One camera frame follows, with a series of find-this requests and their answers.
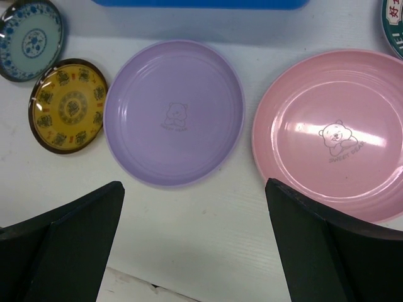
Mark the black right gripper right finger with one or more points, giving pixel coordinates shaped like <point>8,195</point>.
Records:
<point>327,255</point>

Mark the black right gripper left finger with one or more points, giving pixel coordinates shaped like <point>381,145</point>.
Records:
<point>61,255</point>

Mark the pink plastic plate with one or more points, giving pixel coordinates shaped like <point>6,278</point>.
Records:
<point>331,128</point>

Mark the purple plastic plate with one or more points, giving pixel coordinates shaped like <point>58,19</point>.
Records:
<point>174,113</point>

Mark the blue plastic bin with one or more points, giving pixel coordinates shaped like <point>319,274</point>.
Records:
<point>216,4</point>

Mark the yellow patterned small plate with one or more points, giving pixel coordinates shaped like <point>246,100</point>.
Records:
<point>65,110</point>

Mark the blue floral small plate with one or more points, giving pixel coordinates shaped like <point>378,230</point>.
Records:
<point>32,36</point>

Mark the green rimmed white plate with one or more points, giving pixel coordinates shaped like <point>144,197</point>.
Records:
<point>391,15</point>

